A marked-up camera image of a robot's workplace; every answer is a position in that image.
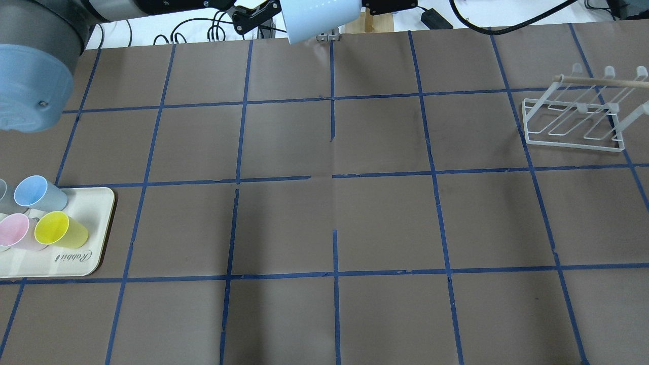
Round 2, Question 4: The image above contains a light blue plastic cup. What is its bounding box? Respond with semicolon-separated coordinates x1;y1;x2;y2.
279;1;362;44

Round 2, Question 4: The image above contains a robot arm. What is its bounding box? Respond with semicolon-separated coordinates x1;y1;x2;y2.
1;1;236;133

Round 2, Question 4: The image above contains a yellow plastic cup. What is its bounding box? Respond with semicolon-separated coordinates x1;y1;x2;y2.
35;211;90;249

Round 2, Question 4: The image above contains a blue plastic cup on tray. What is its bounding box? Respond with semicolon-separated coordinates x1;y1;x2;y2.
14;175;68;212

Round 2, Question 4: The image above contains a pink plastic cup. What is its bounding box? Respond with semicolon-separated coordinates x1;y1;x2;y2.
1;213;47;251

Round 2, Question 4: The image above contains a black power adapter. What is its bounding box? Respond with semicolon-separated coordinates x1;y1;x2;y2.
420;9;454;30

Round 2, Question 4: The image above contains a cream plastic tray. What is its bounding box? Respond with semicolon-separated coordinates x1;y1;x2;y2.
1;187;117;279

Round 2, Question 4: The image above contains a white wire cup rack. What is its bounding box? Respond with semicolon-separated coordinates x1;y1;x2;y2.
521;63;647;152

